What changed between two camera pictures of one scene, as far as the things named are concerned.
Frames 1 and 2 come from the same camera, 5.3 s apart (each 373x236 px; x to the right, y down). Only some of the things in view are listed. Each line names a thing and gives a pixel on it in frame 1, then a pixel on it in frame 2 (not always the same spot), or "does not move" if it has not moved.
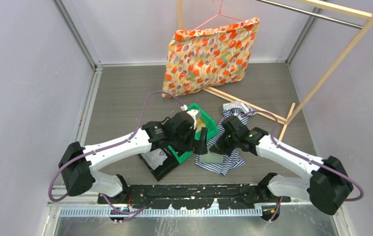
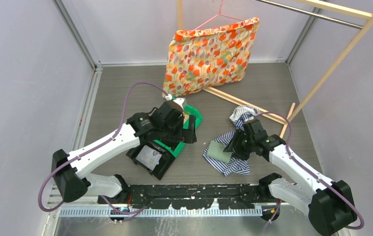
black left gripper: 200,145 to 186,135
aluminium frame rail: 97,67 does not move
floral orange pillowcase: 201,57 does not move
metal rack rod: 312,13 does not move
